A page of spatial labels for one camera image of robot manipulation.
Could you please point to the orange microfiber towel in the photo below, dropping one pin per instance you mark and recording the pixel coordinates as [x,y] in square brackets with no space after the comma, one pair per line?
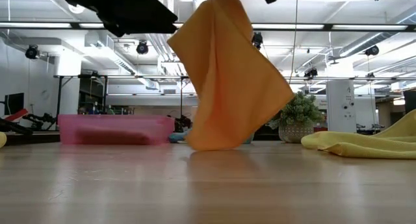
[227,87]

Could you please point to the black background robot arm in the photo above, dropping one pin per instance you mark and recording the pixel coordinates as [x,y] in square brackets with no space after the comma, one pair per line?
[39,118]

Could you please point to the blue microfiber towel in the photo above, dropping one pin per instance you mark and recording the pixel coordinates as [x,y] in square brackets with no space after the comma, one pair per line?
[178,137]

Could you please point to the black ceiling spotlight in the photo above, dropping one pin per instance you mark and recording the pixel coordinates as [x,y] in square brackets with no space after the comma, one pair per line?
[311,73]
[142,47]
[257,40]
[32,52]
[372,50]

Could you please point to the black overhead beam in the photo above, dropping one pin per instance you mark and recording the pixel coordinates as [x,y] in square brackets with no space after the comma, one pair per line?
[328,26]

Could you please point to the pink translucent plastic tray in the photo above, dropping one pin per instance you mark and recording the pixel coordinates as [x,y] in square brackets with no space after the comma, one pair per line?
[113,121]

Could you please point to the green artificial potted plant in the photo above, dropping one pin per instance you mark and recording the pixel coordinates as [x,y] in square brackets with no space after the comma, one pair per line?
[299,110]

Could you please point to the white pillar with sockets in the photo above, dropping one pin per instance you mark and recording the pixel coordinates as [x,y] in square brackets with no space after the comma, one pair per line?
[341,104]

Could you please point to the black monitor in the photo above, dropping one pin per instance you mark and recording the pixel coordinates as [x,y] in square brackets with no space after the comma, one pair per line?
[14,104]

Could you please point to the red and white board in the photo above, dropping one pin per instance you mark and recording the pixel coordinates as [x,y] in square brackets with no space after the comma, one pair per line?
[18,114]

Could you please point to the dark cabinet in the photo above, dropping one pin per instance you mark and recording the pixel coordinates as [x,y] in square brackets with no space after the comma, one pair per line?
[410,101]

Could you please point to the black background table frame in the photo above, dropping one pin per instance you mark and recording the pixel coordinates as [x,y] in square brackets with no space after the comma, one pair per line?
[130,77]

